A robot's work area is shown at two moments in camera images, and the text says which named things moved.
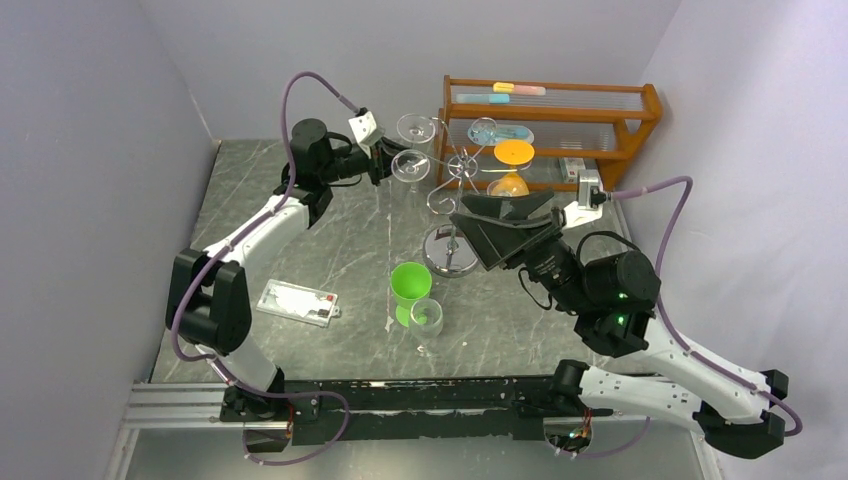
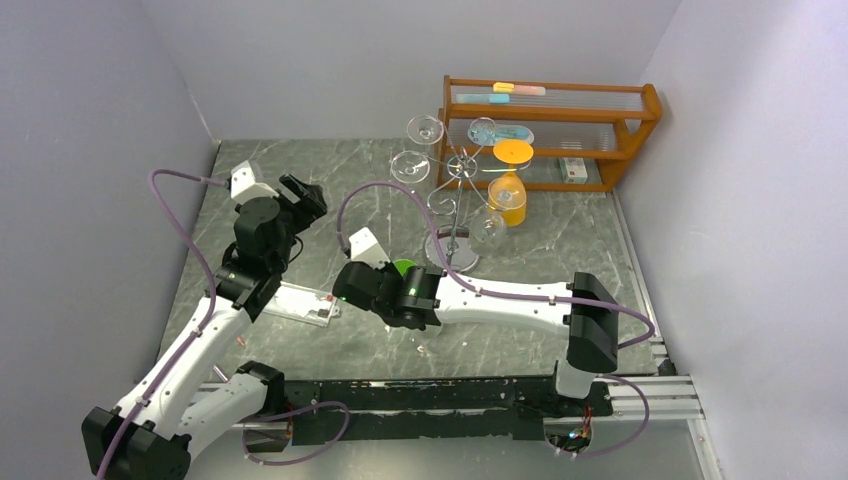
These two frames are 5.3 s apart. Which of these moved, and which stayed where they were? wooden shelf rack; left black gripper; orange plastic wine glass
Moved: left black gripper
Stayed: wooden shelf rack; orange plastic wine glass
